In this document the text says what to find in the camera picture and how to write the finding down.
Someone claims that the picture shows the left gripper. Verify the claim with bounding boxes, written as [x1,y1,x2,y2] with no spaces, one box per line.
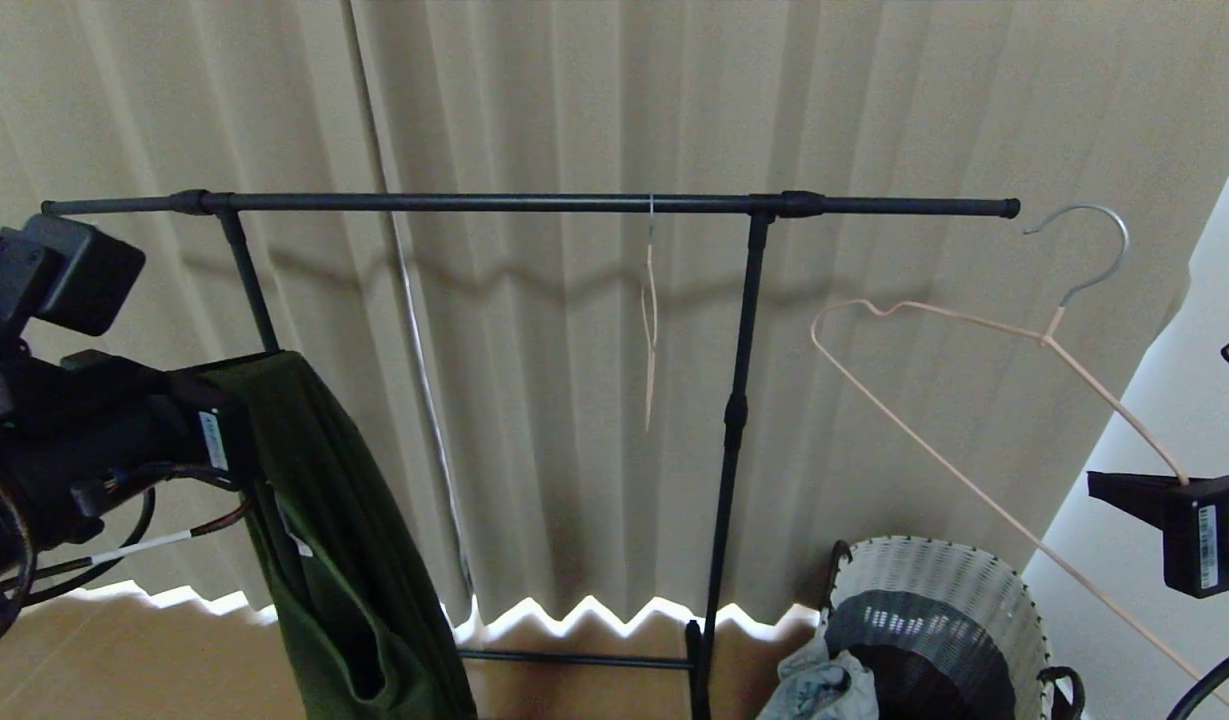
[19,350,260,521]

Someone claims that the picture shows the green printed shirt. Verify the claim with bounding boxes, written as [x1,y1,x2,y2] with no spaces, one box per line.
[199,350,478,720]

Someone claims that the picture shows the black clothes rack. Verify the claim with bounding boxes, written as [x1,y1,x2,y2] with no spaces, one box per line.
[41,188,1022,720]

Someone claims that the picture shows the beige curtain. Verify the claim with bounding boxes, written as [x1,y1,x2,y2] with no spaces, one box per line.
[0,0,1229,641]

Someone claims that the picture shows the pink clothes hanger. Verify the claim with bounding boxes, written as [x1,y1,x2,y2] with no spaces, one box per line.
[639,195,662,433]
[810,203,1229,720]

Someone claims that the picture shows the white laundry basket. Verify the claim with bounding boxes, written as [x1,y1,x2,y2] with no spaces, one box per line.
[822,537,1087,720]

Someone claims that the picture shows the pale grey garment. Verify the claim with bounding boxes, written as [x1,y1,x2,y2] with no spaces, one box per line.
[757,630,880,720]

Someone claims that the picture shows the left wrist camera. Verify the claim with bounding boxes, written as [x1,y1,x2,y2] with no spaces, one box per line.
[0,213,147,346]

